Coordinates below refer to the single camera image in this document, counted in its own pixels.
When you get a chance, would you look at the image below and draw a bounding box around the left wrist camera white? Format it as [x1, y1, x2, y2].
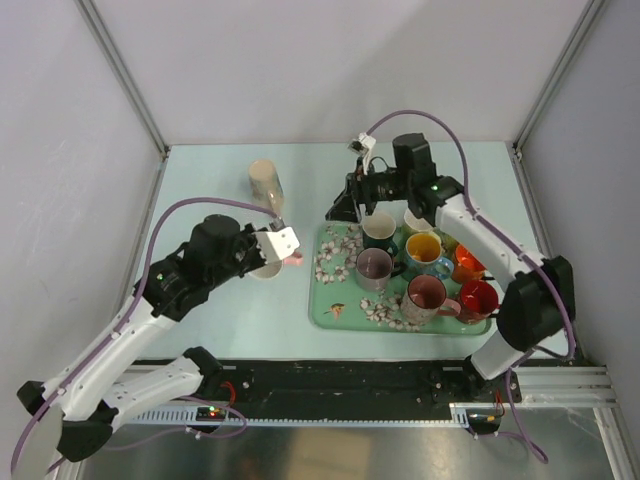
[254, 226, 300, 264]

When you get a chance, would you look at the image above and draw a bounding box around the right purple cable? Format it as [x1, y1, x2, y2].
[364, 109, 577, 464]

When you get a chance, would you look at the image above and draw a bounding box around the green floral tray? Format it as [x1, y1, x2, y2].
[309, 222, 493, 336]

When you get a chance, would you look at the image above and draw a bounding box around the light green mug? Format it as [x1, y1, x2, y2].
[401, 208, 442, 243]

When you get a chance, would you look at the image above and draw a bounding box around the blue floral mug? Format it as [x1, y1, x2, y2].
[401, 232, 454, 281]

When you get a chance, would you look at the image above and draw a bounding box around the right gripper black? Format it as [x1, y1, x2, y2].
[327, 157, 413, 224]

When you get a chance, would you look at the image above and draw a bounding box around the purple cable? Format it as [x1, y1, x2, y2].
[9, 197, 284, 473]
[364, 109, 577, 464]

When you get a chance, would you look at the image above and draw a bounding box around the cream floral mug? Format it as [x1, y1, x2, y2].
[248, 159, 284, 216]

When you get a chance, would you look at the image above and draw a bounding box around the dark green mug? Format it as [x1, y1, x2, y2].
[360, 212, 399, 257]

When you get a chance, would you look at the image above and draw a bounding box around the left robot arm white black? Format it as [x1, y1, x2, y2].
[12, 214, 300, 463]

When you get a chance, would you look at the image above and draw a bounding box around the red mug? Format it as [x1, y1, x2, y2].
[456, 280, 501, 325]

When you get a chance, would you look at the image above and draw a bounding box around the light pink mug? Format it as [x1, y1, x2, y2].
[249, 252, 304, 280]

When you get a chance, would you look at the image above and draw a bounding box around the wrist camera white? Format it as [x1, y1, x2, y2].
[348, 132, 376, 175]
[254, 226, 300, 264]

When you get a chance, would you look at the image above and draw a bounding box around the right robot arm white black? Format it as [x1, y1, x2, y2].
[325, 133, 575, 401]

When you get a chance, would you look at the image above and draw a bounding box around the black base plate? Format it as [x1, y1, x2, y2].
[196, 360, 522, 413]

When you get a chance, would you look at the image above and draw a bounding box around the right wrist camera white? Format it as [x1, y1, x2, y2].
[348, 132, 376, 175]

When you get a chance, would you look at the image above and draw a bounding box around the orange mug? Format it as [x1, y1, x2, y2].
[451, 244, 494, 284]

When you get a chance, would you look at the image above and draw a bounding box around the grey cable duct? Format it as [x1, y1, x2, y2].
[127, 403, 502, 428]

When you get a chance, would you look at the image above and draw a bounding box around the mauve mug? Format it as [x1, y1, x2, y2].
[355, 248, 407, 292]

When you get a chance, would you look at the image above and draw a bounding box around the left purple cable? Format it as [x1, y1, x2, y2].
[9, 197, 284, 473]

